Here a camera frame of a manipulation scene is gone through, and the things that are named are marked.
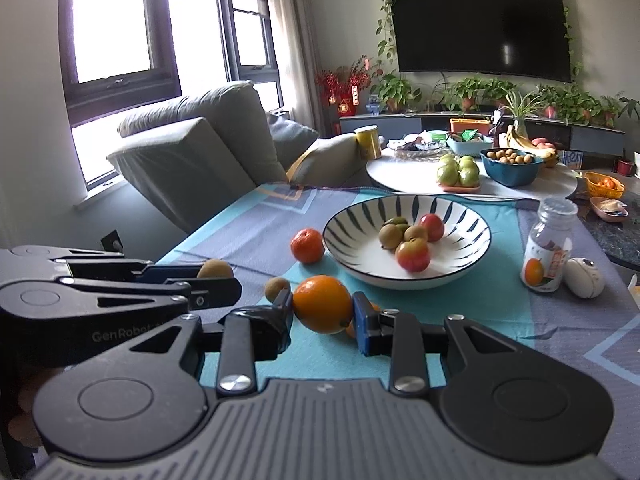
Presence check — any light curtain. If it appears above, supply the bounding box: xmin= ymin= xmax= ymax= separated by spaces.
xmin=262 ymin=0 xmax=326 ymax=131

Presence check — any pink dish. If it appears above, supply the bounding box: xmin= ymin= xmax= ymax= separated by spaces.
xmin=589 ymin=196 xmax=630 ymax=222

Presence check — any small orange tangerine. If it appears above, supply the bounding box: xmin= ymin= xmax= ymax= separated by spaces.
xmin=291 ymin=228 xmax=326 ymax=265

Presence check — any light blue container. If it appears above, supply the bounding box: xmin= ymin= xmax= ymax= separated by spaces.
xmin=446 ymin=135 xmax=496 ymax=157

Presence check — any spider plant in vase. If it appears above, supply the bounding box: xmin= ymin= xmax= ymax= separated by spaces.
xmin=497 ymin=91 xmax=546 ymax=138

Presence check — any dark round mat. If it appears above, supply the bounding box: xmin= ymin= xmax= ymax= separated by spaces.
xmin=575 ymin=195 xmax=640 ymax=273

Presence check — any large dark framed window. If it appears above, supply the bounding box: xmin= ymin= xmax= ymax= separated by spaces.
xmin=57 ymin=0 xmax=183 ymax=193

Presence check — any tall plant in white pot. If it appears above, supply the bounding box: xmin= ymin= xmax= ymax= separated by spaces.
xmin=617 ymin=92 xmax=640 ymax=121

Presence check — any black wall television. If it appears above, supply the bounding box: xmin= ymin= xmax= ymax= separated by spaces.
xmin=387 ymin=0 xmax=572 ymax=83

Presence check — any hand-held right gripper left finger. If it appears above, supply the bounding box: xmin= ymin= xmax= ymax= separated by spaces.
xmin=65 ymin=290 xmax=294 ymax=397

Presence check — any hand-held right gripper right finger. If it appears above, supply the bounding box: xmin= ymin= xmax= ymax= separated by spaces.
xmin=351 ymin=291 xmax=576 ymax=397

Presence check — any orange plastic basket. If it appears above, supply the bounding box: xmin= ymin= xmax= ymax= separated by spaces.
xmin=583 ymin=171 xmax=626 ymax=200

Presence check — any grey television console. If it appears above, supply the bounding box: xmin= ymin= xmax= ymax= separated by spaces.
xmin=339 ymin=110 xmax=626 ymax=158

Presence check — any narrow dark framed window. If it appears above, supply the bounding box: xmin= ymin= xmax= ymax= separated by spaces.
xmin=215 ymin=0 xmax=283 ymax=111

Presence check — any large orange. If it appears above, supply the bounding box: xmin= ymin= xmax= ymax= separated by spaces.
xmin=345 ymin=301 xmax=382 ymax=339
xmin=291 ymin=275 xmax=354 ymax=336

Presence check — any glass jar with orange label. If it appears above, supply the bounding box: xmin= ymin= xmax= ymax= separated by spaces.
xmin=520 ymin=197 xmax=580 ymax=294

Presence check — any beige pillow with yellow trim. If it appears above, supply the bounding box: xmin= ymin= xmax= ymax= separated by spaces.
xmin=287 ymin=134 xmax=371 ymax=188

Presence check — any orange box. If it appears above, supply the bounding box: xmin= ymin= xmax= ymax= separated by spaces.
xmin=450 ymin=118 xmax=493 ymax=136

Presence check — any small red apple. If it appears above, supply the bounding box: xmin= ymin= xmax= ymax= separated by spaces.
xmin=419 ymin=213 xmax=445 ymax=243

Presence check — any kiwi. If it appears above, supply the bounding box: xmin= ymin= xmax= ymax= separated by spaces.
xmin=196 ymin=259 xmax=235 ymax=281
xmin=264 ymin=276 xmax=292 ymax=306

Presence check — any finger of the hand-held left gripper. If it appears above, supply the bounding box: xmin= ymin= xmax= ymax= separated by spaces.
xmin=0 ymin=276 xmax=243 ymax=324
xmin=0 ymin=244 xmax=202 ymax=292

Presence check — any grey cushion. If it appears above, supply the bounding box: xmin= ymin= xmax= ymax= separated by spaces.
xmin=266 ymin=111 xmax=319 ymax=171

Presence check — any glass plate with snacks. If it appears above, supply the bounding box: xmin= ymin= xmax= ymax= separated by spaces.
xmin=387 ymin=137 xmax=448 ymax=158

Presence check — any blue bowl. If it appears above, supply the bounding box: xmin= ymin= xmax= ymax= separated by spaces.
xmin=480 ymin=147 xmax=545 ymax=188

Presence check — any potted green plant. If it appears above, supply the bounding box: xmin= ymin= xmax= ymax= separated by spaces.
xmin=370 ymin=72 xmax=421 ymax=113
xmin=440 ymin=77 xmax=516 ymax=111
xmin=597 ymin=95 xmax=626 ymax=128
xmin=534 ymin=84 xmax=571 ymax=120
xmin=567 ymin=87 xmax=603 ymax=122

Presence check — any round white table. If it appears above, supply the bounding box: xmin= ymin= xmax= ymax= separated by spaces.
xmin=366 ymin=147 xmax=578 ymax=201

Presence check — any blue patterned tablecloth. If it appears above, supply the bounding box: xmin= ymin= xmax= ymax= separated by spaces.
xmin=155 ymin=182 xmax=640 ymax=480

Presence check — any person's left hand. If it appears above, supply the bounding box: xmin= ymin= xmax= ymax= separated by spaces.
xmin=7 ymin=366 xmax=53 ymax=450

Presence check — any bunch of bananas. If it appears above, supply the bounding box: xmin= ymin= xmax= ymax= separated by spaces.
xmin=505 ymin=125 xmax=546 ymax=153

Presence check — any white oval device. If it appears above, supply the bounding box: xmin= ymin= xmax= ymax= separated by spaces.
xmin=564 ymin=257 xmax=606 ymax=300

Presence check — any white bowl with dark stripes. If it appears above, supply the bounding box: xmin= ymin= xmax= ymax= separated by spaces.
xmin=321 ymin=194 xmax=492 ymax=291

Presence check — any pile of small brown longans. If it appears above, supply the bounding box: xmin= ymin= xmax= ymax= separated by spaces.
xmin=486 ymin=148 xmax=536 ymax=166

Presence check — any red festive decoration plant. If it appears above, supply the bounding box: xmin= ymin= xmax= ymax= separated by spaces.
xmin=315 ymin=57 xmax=373 ymax=116

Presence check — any yellow can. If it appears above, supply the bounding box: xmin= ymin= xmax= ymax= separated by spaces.
xmin=355 ymin=125 xmax=383 ymax=161

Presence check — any grey sofa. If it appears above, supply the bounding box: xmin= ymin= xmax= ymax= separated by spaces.
xmin=106 ymin=80 xmax=321 ymax=233

